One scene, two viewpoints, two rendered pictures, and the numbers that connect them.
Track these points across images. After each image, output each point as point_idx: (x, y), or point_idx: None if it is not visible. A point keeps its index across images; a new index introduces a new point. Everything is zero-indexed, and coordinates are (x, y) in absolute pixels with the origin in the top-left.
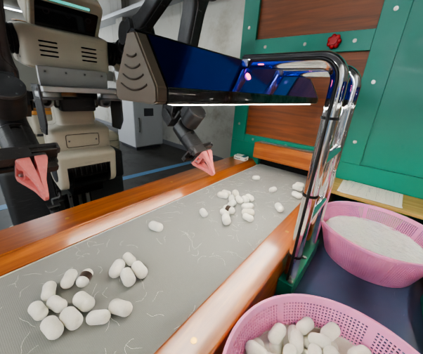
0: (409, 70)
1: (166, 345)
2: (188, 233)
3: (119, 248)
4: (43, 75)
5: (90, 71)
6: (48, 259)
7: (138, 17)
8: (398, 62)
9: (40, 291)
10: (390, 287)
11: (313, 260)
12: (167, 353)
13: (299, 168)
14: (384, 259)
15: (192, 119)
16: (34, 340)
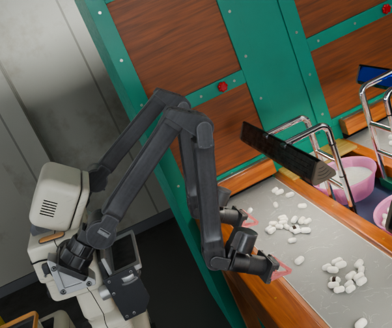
0: (273, 82)
1: (383, 245)
2: (310, 248)
3: (312, 275)
4: (108, 263)
5: None
6: (310, 301)
7: (111, 159)
8: (265, 81)
9: (335, 296)
10: (372, 192)
11: None
12: (385, 244)
13: (260, 180)
14: (366, 180)
15: (228, 197)
16: (364, 287)
